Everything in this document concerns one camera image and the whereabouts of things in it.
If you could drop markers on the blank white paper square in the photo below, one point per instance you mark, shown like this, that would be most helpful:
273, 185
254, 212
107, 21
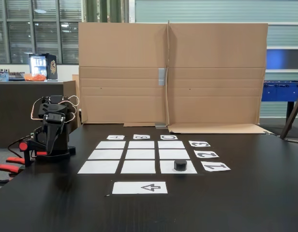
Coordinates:
171, 144
99, 167
167, 168
174, 154
106, 154
111, 144
138, 167
141, 144
140, 154

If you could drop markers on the black clamp with orange knob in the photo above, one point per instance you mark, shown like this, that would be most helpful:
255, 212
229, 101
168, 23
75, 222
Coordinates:
23, 146

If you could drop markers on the dark brown counter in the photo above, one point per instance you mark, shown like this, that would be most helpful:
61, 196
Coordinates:
13, 108

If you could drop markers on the orange snack bag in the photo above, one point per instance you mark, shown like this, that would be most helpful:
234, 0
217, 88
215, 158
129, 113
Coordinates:
35, 77

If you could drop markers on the black mini fridge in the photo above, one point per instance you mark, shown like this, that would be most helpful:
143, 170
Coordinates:
52, 66

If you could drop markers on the paper sheet with letter A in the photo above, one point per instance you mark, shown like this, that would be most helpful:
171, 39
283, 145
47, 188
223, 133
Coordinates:
115, 137

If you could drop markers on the paper sheet with letter B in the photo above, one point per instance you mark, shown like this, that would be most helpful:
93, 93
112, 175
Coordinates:
141, 137

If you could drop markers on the large brown cardboard panel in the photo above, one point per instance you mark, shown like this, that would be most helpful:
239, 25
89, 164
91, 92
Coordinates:
122, 48
216, 48

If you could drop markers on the grey tape strip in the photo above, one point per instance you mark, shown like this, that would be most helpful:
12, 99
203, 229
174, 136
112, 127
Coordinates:
161, 126
162, 76

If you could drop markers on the paper sheet with arrow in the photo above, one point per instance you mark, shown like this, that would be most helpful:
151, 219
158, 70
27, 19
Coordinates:
151, 187

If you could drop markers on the paper sheet with letter C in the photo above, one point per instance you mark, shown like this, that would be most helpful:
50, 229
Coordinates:
168, 137

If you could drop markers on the paper sheet with number 3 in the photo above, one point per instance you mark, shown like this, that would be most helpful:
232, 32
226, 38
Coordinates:
199, 144

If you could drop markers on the paper sheet with number 2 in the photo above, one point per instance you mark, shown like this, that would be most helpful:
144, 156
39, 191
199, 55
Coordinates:
206, 154

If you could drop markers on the paper sheet with number 1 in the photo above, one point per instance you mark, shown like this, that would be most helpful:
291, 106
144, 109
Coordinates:
215, 166

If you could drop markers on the blue foosball table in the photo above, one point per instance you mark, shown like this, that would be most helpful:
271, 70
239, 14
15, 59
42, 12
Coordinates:
279, 93

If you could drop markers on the brown wooden leg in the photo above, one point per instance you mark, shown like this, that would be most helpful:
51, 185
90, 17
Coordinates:
293, 116

